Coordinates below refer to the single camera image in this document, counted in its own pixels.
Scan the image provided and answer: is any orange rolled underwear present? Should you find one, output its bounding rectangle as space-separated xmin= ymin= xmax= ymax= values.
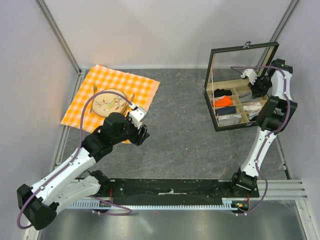
xmin=214 ymin=95 xmax=233 ymax=108

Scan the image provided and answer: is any navy rolled underwear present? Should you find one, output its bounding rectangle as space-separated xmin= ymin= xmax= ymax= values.
xmin=215 ymin=106 xmax=237 ymax=116

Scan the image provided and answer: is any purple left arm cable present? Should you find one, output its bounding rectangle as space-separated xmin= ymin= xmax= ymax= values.
xmin=16 ymin=91 xmax=137 ymax=230

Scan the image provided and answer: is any black compartment storage box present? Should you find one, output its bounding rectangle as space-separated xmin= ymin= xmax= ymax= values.
xmin=204 ymin=42 xmax=279 ymax=132

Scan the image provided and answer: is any grey slotted cable duct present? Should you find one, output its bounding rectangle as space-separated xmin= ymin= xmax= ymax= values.
xmin=67 ymin=198 xmax=238 ymax=211

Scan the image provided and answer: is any black white rolled underwear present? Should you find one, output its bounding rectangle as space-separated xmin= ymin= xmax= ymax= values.
xmin=248 ymin=112 xmax=259 ymax=122

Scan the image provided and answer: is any white pink rolled underwear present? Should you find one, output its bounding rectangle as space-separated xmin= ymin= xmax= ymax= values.
xmin=243 ymin=102 xmax=262 ymax=113

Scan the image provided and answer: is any grey cream underwear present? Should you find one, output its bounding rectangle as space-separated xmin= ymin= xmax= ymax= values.
xmin=238 ymin=92 xmax=254 ymax=103

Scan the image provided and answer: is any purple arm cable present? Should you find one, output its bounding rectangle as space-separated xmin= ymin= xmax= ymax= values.
xmin=16 ymin=91 xmax=137 ymax=230
xmin=229 ymin=65 xmax=292 ymax=216

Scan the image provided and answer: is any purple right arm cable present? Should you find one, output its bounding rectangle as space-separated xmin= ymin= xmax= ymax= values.
xmin=229 ymin=65 xmax=292 ymax=216

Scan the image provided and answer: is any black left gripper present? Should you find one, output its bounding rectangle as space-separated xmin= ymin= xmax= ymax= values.
xmin=111 ymin=111 xmax=150 ymax=146

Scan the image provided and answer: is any gold fork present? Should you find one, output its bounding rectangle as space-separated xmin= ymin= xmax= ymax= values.
xmin=93 ymin=83 xmax=98 ymax=95

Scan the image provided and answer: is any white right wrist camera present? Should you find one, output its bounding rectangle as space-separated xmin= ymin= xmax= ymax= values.
xmin=240 ymin=68 xmax=258 ymax=85

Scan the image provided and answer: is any gold knife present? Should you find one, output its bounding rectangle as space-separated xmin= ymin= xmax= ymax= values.
xmin=129 ymin=93 xmax=135 ymax=104

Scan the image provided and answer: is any beige bird pattern plate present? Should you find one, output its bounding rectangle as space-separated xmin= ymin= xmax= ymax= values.
xmin=92 ymin=88 xmax=128 ymax=118

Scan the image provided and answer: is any orange white checkered cloth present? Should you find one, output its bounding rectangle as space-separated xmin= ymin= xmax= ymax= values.
xmin=60 ymin=65 xmax=160 ymax=133

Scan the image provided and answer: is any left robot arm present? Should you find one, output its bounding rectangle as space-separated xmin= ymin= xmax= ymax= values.
xmin=16 ymin=107 xmax=149 ymax=230

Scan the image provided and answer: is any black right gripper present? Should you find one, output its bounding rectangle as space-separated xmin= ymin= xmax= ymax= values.
xmin=247 ymin=76 xmax=272 ymax=99

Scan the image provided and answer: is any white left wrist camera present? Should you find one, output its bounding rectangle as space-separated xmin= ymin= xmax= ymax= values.
xmin=129 ymin=107 xmax=148 ymax=128

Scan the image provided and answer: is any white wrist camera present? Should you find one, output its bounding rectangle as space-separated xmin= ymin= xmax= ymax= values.
xmin=240 ymin=68 xmax=258 ymax=85
xmin=129 ymin=107 xmax=148 ymax=128

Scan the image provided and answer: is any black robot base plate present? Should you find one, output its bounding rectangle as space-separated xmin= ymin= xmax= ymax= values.
xmin=95 ymin=178 xmax=260 ymax=206

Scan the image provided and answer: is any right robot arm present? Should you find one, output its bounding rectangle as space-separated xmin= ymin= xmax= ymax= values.
xmin=229 ymin=58 xmax=298 ymax=197

